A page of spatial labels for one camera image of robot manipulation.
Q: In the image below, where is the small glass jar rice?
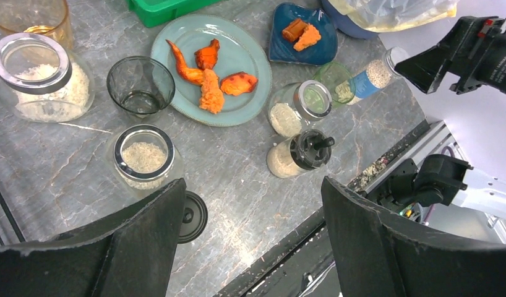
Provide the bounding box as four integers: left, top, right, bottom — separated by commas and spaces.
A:
104, 124, 184, 199

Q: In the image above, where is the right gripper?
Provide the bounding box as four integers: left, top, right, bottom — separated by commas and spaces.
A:
394, 16, 506, 95

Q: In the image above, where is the orange fried chicken piece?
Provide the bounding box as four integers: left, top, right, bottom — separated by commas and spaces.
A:
220, 72, 258, 96

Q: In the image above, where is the black knob lid jar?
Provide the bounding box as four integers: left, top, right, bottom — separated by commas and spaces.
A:
267, 129, 335, 179

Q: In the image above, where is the black wire rack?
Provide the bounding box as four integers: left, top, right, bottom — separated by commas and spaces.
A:
0, 191, 26, 246

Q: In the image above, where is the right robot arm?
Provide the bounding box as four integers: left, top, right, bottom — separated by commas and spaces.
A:
384, 16, 506, 220

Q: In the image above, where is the grey round plate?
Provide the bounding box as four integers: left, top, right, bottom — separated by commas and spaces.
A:
150, 14, 272, 127

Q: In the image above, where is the blue label spice jar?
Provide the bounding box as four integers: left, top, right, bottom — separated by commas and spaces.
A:
348, 46, 410, 105

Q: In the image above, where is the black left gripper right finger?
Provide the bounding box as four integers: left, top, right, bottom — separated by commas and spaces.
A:
321, 177, 506, 296

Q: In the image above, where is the trash bin with plastic bag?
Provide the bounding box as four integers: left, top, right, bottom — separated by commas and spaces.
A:
321, 0, 458, 40

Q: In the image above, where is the green plastic tray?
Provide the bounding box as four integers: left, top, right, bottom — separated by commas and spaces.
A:
126, 0, 219, 28

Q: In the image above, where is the amber glass cup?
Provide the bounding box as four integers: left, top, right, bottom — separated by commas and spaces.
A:
0, 0, 74, 50

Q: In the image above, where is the dark blue leaf plate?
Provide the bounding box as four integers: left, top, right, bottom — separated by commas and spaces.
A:
268, 2, 338, 66

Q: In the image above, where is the glass jar silver rim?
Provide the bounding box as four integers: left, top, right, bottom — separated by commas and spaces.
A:
0, 32, 95, 123

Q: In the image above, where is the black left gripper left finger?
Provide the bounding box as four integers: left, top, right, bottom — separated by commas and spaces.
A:
0, 179, 186, 296

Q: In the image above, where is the green glass cup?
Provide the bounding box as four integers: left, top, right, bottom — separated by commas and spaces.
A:
312, 61, 356, 108

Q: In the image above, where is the orange chicken wing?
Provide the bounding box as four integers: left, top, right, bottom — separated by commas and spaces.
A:
166, 40, 204, 86

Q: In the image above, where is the black lid spice jar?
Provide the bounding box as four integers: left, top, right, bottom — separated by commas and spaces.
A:
178, 191, 208, 244

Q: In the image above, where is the smoky grey glass cup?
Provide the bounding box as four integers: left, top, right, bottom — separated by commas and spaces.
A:
106, 56, 176, 123

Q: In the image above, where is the glass jar near green cup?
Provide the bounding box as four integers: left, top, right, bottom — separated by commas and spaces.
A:
267, 80, 332, 137

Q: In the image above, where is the orange chicken drumstick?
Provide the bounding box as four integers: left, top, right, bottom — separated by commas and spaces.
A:
194, 38, 220, 70

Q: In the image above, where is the orange breaded food piece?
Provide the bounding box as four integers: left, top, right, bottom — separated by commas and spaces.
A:
293, 24, 322, 52

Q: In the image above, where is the brown fried food piece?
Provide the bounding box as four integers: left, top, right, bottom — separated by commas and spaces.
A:
281, 19, 307, 43

